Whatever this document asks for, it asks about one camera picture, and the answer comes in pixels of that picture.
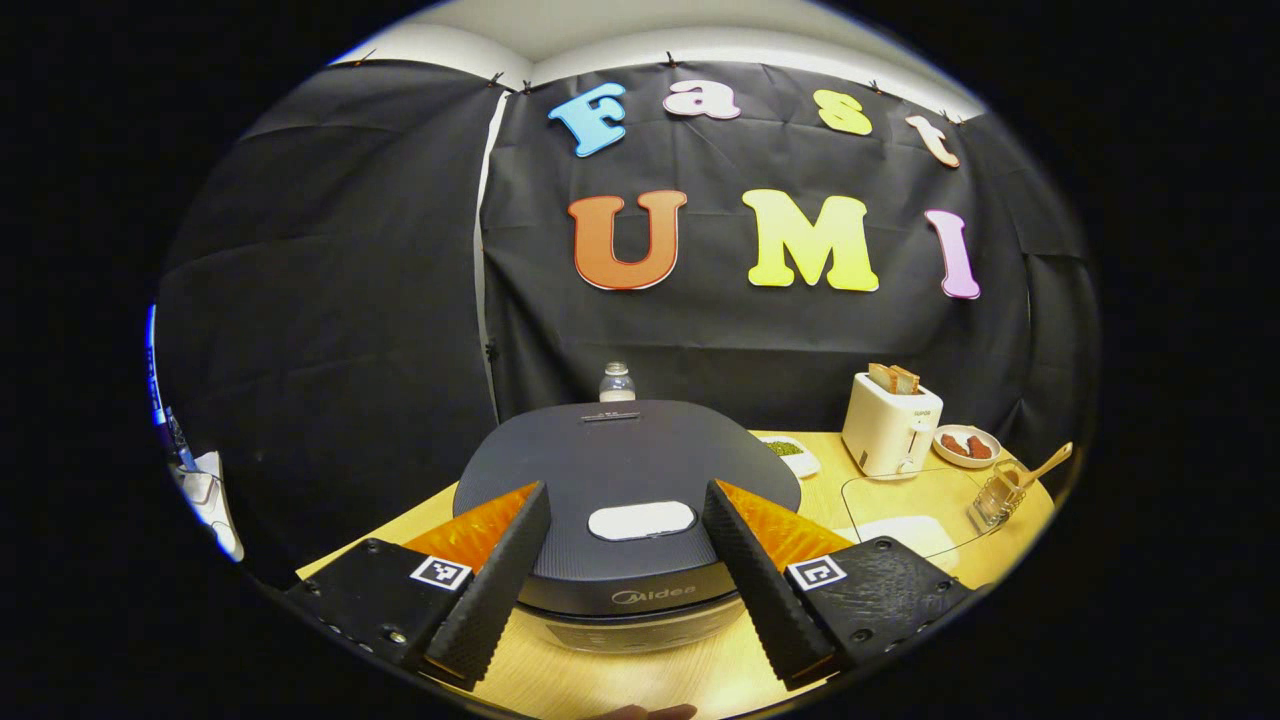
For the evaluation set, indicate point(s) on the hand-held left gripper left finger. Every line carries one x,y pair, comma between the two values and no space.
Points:
500,590

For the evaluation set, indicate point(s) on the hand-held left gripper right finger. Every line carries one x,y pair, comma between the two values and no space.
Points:
760,590

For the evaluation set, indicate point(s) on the clear rice container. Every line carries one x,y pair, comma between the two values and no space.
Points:
900,535

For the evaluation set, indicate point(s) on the dark grey rice cooker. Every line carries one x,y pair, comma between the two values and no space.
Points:
620,450

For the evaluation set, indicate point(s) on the clear chopstick holder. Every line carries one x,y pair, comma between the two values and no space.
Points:
992,505

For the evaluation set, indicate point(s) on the wooden spoon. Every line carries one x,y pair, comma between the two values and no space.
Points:
1045,467

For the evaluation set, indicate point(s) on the white divided bean dish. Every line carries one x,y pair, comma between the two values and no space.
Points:
790,455

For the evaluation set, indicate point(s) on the white toaster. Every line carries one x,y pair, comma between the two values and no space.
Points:
885,430

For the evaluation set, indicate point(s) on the small clear bottle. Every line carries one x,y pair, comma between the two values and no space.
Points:
617,385

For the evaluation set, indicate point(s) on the red meat piece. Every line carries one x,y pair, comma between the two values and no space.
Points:
953,445
980,448

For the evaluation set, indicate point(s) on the white round plate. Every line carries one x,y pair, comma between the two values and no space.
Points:
965,462

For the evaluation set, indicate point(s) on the toast slice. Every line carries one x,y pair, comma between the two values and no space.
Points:
906,380
880,377

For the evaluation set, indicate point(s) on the black backdrop cloth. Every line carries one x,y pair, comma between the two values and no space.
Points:
330,320

